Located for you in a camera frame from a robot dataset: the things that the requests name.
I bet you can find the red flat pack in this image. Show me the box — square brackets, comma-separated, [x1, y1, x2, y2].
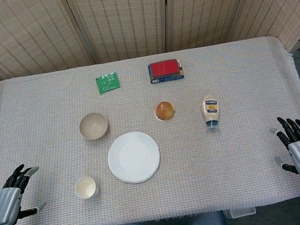
[149, 58, 182, 79]

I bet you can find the small white paper cup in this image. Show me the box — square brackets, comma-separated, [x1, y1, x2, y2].
[73, 174, 100, 201]

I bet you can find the white box under table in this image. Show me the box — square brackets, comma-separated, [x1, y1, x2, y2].
[224, 204, 257, 220]

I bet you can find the mayonnaise squeeze bottle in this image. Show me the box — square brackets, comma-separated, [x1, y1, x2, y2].
[200, 94, 224, 132]

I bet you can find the orange bread roll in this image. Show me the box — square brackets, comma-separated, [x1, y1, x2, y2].
[153, 99, 177, 123]

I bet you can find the white paper plate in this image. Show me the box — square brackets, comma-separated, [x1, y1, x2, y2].
[104, 127, 165, 188]

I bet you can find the beige bowl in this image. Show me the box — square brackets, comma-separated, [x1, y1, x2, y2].
[77, 110, 111, 143]

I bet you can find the beige folding screen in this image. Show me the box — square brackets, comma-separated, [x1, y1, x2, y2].
[0, 0, 300, 99]

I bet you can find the woven checkered tablecloth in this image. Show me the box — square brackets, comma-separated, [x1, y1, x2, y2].
[0, 30, 300, 225]

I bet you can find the green packet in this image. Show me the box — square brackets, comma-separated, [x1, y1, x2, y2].
[94, 70, 122, 94]

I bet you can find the blue cardboard box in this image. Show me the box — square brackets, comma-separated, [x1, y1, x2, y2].
[147, 58, 186, 85]

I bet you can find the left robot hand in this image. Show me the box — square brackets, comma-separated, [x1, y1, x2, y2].
[0, 161, 50, 225]

